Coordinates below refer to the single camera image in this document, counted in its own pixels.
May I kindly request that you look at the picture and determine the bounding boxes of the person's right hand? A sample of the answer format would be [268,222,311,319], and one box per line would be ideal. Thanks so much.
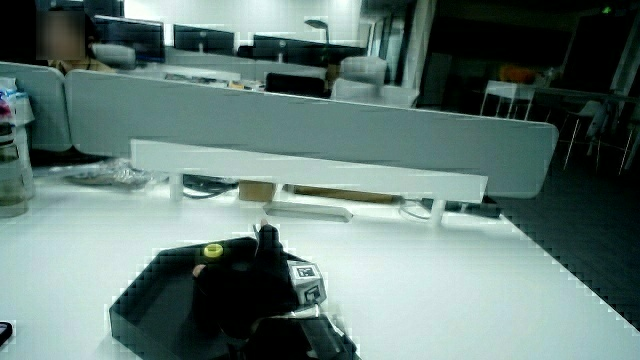
[191,223,329,342]

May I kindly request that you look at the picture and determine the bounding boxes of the black plate tray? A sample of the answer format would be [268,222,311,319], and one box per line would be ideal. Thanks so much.
[108,236,362,360]

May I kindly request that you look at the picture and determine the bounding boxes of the person's right forearm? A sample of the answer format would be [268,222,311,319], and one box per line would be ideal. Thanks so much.
[227,313,362,360]

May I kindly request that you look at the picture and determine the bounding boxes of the small cardboard box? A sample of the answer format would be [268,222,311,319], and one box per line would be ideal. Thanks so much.
[237,180,278,204]

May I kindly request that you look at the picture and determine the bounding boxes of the white monitor riser shelf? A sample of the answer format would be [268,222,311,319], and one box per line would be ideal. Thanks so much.
[129,138,489,227]

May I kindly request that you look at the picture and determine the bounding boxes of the flat wooden board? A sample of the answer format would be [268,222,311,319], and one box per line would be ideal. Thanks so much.
[291,185,402,205]

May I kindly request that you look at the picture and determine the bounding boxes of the long grey desk divider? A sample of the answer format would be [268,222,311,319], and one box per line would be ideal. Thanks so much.
[64,69,560,200]

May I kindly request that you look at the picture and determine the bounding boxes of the crumpled clear plastic bag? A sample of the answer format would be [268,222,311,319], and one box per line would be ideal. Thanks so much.
[48,158,169,192]

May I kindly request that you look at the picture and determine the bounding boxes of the black office chair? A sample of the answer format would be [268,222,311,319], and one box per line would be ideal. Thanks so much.
[264,71,327,99]

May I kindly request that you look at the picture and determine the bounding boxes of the grey office chair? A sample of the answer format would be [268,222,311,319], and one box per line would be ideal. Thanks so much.
[330,55,420,109]

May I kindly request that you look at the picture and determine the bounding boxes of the black computer monitor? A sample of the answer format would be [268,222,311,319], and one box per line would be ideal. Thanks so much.
[91,14,167,64]
[172,23,237,56]
[251,33,367,67]

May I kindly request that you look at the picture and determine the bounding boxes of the clear plastic bottle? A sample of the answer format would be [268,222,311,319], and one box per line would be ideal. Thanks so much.
[0,122,34,219]

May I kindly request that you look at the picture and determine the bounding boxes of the grey chair headrest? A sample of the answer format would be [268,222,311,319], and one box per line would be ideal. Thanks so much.
[89,42,138,70]

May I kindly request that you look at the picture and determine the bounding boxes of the grey desk lamp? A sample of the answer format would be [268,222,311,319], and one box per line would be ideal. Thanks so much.
[303,18,332,47]

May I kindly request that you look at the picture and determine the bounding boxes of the short grey desk divider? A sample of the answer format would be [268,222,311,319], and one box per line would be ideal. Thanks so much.
[0,61,73,153]

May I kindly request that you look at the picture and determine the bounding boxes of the colourful snack packets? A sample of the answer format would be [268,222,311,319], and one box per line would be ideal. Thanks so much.
[0,76,35,127]

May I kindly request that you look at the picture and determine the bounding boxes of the white side table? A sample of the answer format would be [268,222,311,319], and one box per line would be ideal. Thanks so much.
[478,79,537,122]

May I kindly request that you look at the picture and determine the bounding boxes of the orange object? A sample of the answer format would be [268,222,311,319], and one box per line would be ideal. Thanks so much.
[498,64,537,85]

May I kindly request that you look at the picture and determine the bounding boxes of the white chair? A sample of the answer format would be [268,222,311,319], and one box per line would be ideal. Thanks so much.
[561,99,610,172]

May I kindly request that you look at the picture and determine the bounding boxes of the black cable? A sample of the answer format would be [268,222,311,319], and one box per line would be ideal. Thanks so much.
[181,174,240,200]

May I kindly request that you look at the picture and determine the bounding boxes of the white cable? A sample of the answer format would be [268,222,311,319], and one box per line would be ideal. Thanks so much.
[398,196,433,222]

